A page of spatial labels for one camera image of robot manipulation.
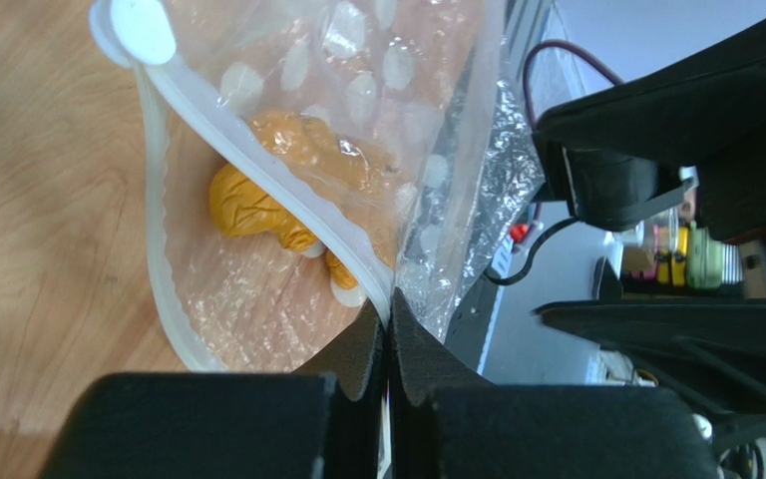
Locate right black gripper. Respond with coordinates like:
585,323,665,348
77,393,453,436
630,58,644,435
533,19,766,416

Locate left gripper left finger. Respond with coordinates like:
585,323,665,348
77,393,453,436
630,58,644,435
40,305,385,478

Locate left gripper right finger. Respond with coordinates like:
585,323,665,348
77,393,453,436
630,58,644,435
389,291,718,478

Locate orange fake food piece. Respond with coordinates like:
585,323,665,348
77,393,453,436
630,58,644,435
207,109,413,291

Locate clear zip top bag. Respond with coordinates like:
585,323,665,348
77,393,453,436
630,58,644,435
89,1,543,372

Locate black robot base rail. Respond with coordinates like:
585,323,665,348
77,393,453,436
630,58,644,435
445,1,552,371

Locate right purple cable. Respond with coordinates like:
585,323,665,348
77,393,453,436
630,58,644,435
521,39,625,131

